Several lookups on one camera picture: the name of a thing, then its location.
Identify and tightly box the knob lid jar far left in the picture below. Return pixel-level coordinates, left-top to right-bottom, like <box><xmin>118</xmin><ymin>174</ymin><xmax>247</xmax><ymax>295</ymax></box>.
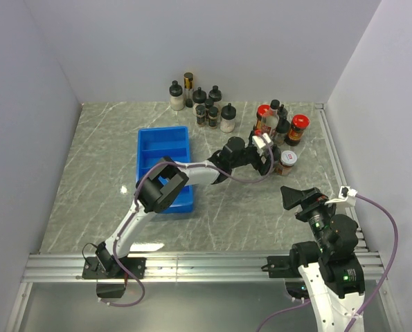
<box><xmin>169</xmin><ymin>80</ymin><xmax>185</xmax><ymax>111</ymax></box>

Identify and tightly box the small spice jar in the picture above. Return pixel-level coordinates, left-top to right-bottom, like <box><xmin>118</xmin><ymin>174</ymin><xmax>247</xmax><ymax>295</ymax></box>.
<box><xmin>204</xmin><ymin>98</ymin><xmax>214</xmax><ymax>109</ymax></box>
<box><xmin>195</xmin><ymin>104</ymin><xmax>206</xmax><ymax>127</ymax></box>
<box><xmin>208</xmin><ymin>106</ymin><xmax>219</xmax><ymax>129</ymax></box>

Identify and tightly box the knob lid jar right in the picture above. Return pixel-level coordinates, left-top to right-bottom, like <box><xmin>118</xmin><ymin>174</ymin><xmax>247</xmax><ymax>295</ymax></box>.
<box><xmin>208</xmin><ymin>85</ymin><xmax>222</xmax><ymax>111</ymax></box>

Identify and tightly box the shaker jar white powder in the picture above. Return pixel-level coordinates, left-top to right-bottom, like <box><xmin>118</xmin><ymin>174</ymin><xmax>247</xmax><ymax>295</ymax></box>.
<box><xmin>272</xmin><ymin>145</ymin><xmax>281</xmax><ymax>163</ymax></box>

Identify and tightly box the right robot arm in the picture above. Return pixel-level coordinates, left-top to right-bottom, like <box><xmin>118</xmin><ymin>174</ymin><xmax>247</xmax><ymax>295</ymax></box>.
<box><xmin>280</xmin><ymin>186</ymin><xmax>365</xmax><ymax>331</ymax></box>

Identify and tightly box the knob lid jar middle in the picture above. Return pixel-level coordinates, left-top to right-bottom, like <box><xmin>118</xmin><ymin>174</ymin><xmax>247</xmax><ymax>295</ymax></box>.
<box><xmin>192</xmin><ymin>86</ymin><xmax>207</xmax><ymax>108</ymax></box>

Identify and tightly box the tall yellow black grinder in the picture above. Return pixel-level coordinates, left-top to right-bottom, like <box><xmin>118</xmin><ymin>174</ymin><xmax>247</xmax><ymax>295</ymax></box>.
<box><xmin>183</xmin><ymin>72</ymin><xmax>194</xmax><ymax>108</ymax></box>

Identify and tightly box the small spice jar right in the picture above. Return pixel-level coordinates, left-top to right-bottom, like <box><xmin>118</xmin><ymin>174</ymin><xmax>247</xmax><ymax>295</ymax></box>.
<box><xmin>208</xmin><ymin>106</ymin><xmax>219</xmax><ymax>129</ymax></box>

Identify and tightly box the black cap bottle front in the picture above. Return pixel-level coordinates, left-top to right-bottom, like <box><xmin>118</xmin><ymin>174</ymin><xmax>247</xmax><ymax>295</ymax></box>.
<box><xmin>274</xmin><ymin>118</ymin><xmax>290</xmax><ymax>146</ymax></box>

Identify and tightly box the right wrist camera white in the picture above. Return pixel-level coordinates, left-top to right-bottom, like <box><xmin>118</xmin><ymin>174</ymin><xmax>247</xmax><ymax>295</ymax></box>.
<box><xmin>339</xmin><ymin>185</ymin><xmax>358</xmax><ymax>205</ymax></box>

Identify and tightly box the knob lid jar white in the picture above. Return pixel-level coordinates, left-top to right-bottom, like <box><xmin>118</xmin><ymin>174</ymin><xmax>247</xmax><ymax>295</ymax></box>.
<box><xmin>220</xmin><ymin>103</ymin><xmax>236</xmax><ymax>133</ymax></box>

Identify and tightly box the aluminium front rail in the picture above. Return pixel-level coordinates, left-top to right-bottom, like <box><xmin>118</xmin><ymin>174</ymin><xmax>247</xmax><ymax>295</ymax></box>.
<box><xmin>21</xmin><ymin>251</ymin><xmax>388</xmax><ymax>284</ymax></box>

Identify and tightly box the small spice jar back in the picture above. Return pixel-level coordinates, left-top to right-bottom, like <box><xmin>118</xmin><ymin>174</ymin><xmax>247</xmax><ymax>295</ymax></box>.
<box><xmin>204</xmin><ymin>98</ymin><xmax>214</xmax><ymax>109</ymax></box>

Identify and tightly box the white lid spice jar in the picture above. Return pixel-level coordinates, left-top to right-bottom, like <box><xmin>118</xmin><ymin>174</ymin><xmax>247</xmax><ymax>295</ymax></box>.
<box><xmin>275</xmin><ymin>150</ymin><xmax>298</xmax><ymax>176</ymax></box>

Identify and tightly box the blue divided plastic bin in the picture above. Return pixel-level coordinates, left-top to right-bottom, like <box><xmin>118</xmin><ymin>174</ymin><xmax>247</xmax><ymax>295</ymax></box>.
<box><xmin>136</xmin><ymin>125</ymin><xmax>196</xmax><ymax>214</ymax></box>

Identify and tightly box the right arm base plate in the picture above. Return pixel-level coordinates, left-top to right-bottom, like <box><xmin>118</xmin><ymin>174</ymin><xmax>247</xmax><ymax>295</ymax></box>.
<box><xmin>261</xmin><ymin>256</ymin><xmax>301</xmax><ymax>279</ymax></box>

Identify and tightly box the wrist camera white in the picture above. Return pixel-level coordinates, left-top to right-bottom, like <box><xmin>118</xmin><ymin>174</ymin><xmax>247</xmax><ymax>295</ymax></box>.
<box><xmin>339</xmin><ymin>185</ymin><xmax>358</xmax><ymax>205</ymax></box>
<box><xmin>251</xmin><ymin>133</ymin><xmax>274</xmax><ymax>156</ymax></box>

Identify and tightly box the red lid jar right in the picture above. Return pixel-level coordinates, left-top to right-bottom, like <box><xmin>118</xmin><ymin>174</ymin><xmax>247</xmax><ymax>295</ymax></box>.
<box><xmin>285</xmin><ymin>114</ymin><xmax>310</xmax><ymax>146</ymax></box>

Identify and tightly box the black cap bottle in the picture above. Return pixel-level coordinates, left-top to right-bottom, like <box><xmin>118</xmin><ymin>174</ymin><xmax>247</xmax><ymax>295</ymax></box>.
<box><xmin>277</xmin><ymin>104</ymin><xmax>288</xmax><ymax>121</ymax></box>
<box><xmin>274</xmin><ymin>118</ymin><xmax>290</xmax><ymax>146</ymax></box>

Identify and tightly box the black cap bottle back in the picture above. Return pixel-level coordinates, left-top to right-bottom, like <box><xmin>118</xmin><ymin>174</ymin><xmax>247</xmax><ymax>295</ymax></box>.
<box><xmin>277</xmin><ymin>104</ymin><xmax>288</xmax><ymax>121</ymax></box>

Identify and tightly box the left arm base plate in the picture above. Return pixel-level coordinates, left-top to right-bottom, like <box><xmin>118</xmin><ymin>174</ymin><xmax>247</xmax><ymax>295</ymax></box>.
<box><xmin>82</xmin><ymin>257</ymin><xmax>146</xmax><ymax>279</ymax></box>

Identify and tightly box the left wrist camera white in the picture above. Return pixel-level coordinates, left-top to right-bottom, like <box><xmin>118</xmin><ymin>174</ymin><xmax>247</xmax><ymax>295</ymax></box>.
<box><xmin>251</xmin><ymin>133</ymin><xmax>274</xmax><ymax>156</ymax></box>

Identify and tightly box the red lid jar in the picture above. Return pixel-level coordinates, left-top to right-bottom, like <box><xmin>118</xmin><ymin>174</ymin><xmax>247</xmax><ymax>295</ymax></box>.
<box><xmin>253</xmin><ymin>104</ymin><xmax>271</xmax><ymax>133</ymax></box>
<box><xmin>285</xmin><ymin>114</ymin><xmax>310</xmax><ymax>146</ymax></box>

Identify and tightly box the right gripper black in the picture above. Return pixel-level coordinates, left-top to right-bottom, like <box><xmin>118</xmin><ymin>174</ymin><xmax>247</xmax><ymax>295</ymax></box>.
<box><xmin>280</xmin><ymin>184</ymin><xmax>339</xmax><ymax>253</ymax></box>

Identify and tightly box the tall clear sauce bottle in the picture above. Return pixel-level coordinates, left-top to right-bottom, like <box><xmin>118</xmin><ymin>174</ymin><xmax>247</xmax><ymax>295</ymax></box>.
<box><xmin>255</xmin><ymin>99</ymin><xmax>280</xmax><ymax>138</ymax></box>

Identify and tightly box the small spice jar left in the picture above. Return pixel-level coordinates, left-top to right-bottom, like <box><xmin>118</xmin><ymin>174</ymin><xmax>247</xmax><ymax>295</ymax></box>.
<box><xmin>195</xmin><ymin>104</ymin><xmax>206</xmax><ymax>127</ymax></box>

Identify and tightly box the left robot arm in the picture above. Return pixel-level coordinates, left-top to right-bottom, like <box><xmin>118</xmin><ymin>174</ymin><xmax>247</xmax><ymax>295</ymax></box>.
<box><xmin>82</xmin><ymin>134</ymin><xmax>280</xmax><ymax>279</ymax></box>

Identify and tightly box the red lid jar left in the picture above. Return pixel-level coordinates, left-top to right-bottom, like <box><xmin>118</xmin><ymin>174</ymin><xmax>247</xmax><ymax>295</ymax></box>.
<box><xmin>253</xmin><ymin>104</ymin><xmax>271</xmax><ymax>133</ymax></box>

